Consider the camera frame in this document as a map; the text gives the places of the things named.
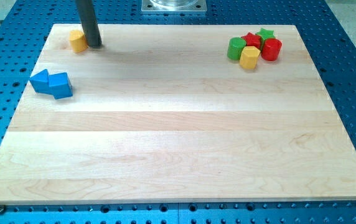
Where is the yellow hexagon block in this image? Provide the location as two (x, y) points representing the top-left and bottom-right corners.
(239, 46), (260, 70)

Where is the blue cube block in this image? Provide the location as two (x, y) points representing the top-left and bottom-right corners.
(49, 72), (73, 100)

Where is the light wooden board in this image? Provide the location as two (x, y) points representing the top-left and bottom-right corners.
(0, 24), (356, 205)

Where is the green cylinder block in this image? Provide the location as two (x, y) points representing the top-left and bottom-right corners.
(227, 37), (246, 60)

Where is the red star block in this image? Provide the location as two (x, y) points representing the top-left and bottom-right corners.
(241, 32), (261, 50)

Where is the red cylinder block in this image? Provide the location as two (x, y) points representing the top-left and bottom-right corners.
(261, 39), (283, 61)

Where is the green star block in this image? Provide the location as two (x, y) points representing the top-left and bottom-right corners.
(256, 28), (275, 46)

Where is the yellow pentagon block left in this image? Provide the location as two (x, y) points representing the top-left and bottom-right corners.
(68, 30), (88, 53)

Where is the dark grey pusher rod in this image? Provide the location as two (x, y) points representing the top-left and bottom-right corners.
(75, 0), (102, 49)

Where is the blue triangle block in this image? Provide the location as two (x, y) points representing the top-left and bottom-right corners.
(29, 69), (51, 94)

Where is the left board stop screw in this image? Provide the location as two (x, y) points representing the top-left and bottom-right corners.
(0, 205), (6, 215)

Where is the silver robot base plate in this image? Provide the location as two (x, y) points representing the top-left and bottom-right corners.
(141, 0), (207, 12)

